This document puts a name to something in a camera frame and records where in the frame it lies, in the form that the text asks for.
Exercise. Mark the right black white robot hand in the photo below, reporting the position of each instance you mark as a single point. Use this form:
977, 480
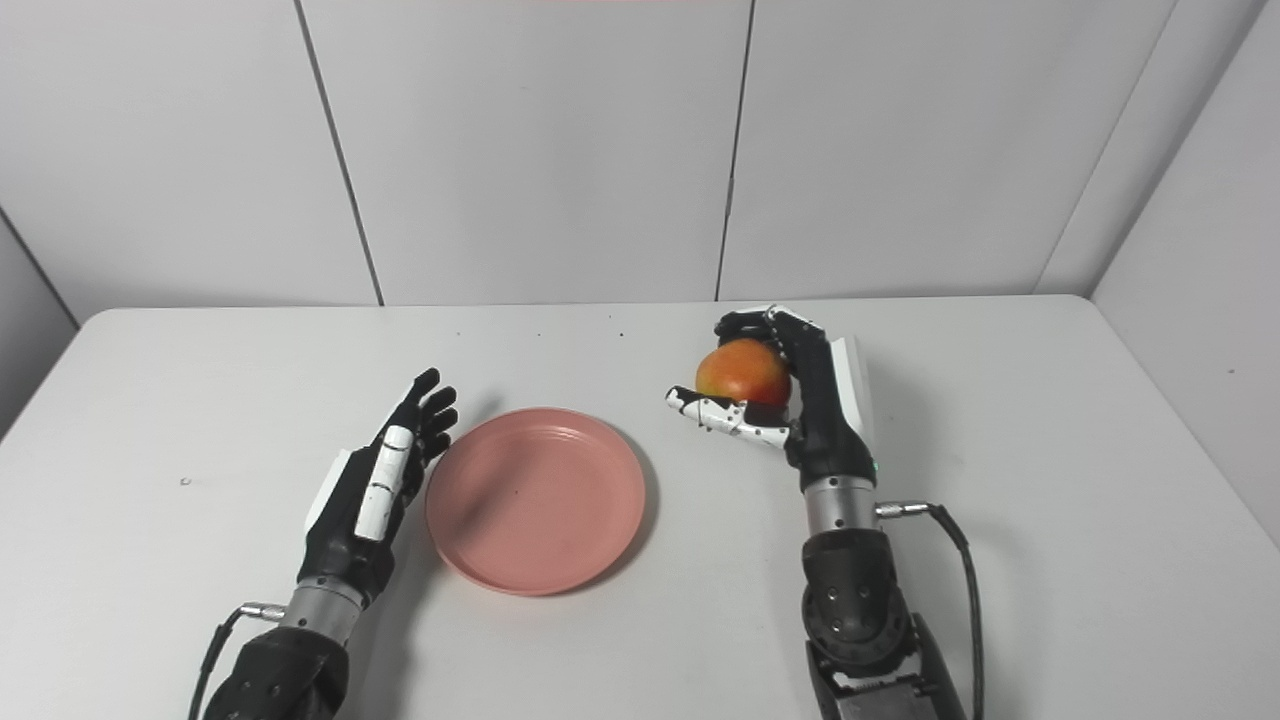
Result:
825, 430

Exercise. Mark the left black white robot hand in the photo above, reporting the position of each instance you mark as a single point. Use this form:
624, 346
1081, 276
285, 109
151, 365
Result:
335, 545

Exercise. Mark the red yellow pomegranate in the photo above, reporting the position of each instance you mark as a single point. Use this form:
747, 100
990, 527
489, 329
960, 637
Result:
745, 370

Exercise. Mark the pink round plate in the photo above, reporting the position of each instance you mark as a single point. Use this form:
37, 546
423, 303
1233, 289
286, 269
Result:
535, 500

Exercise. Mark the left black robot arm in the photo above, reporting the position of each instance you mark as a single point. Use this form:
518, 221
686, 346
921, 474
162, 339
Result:
285, 670

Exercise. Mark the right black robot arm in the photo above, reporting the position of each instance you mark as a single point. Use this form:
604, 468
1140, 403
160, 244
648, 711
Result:
860, 600

